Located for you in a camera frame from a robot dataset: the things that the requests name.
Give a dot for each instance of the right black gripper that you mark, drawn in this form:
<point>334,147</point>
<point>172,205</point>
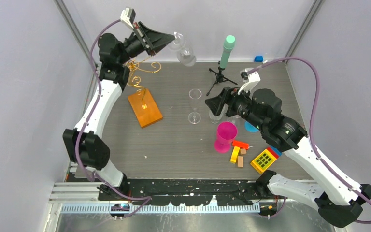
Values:
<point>216,104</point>

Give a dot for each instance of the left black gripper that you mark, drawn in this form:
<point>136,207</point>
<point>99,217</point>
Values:
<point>153,39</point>

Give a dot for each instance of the clear tumbler wine glass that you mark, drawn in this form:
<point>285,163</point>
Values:
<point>215,119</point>

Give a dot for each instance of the clear champagne flute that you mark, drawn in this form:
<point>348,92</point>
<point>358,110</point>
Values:
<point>195,96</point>

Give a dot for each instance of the pink wine glass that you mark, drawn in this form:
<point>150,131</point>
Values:
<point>226,133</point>

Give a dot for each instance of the clear frosted wine glass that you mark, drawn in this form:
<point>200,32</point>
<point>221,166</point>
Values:
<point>183,48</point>

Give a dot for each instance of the blue wine glass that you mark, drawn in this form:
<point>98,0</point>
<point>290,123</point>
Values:
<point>250,128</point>

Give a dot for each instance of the clear round wine glass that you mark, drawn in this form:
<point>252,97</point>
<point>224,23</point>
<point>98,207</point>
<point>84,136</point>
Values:
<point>235,120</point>

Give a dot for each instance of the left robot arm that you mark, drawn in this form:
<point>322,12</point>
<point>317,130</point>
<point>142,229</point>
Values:
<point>83,143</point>

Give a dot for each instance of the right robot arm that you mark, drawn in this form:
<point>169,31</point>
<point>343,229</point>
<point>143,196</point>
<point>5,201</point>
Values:
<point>335,196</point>

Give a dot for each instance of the orange wooden rack base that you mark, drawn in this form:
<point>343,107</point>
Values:
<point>145,108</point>

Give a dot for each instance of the orange toy block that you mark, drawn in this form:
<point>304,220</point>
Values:
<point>240,144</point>

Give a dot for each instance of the tan wooden block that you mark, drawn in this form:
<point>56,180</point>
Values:
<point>240,162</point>

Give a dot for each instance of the small blue block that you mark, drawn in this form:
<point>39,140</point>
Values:
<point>258,59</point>

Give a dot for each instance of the green microphone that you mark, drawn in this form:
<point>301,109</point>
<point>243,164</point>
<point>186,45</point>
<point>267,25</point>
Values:
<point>228,45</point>

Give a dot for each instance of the blue toy brick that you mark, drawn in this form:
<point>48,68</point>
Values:
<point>276,151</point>

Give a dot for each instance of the yellow toy calculator block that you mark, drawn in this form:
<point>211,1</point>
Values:
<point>263,161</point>

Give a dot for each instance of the red toy brick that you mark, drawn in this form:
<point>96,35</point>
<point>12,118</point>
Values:
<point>269,149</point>

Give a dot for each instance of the gold wire glass rack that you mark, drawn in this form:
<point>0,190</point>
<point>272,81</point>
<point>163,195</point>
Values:
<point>135,81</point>

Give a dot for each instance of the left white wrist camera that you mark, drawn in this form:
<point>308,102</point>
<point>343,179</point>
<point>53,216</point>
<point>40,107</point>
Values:
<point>127,17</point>

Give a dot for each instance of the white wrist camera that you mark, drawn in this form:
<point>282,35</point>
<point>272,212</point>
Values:
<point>127,17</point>
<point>250,80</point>

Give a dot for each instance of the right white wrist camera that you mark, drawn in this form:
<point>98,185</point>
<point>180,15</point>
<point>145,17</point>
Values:
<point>250,80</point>

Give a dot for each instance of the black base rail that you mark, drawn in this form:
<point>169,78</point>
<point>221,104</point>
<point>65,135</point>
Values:
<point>164,196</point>

